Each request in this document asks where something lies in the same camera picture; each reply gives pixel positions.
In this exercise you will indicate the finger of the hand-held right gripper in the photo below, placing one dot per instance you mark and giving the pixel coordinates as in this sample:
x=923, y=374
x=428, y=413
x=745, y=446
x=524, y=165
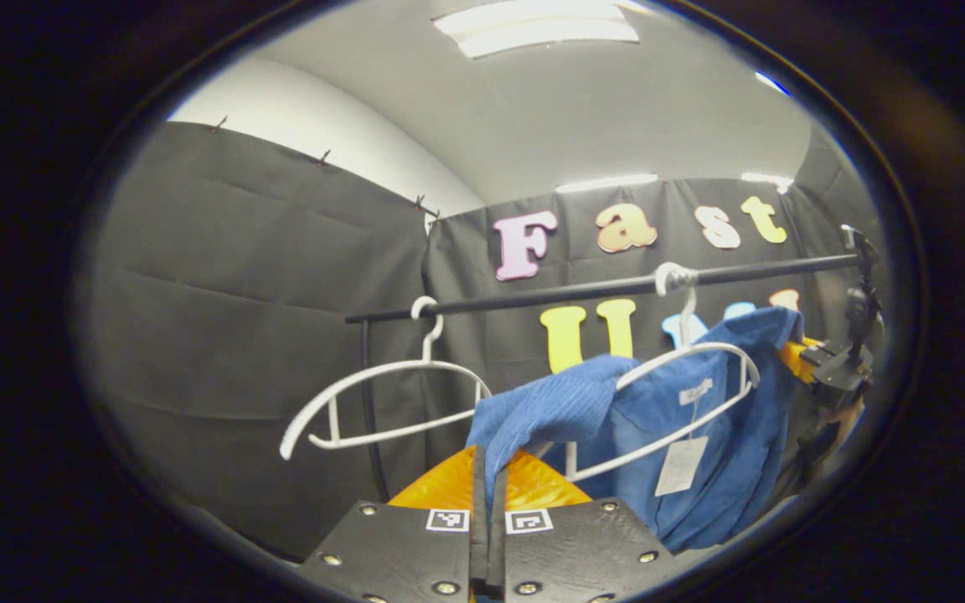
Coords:
x=805, y=360

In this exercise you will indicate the white clothes hanger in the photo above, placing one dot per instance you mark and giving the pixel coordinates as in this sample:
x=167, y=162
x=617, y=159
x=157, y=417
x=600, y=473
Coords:
x=425, y=362
x=685, y=327

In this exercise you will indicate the black clothes rack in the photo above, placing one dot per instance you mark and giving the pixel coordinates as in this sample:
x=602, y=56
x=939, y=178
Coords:
x=533, y=296

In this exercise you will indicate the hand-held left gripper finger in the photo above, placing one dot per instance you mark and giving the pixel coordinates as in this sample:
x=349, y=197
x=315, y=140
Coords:
x=479, y=548
x=497, y=553

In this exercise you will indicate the black backdrop cloth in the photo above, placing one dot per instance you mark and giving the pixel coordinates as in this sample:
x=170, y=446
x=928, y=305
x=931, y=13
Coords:
x=223, y=318

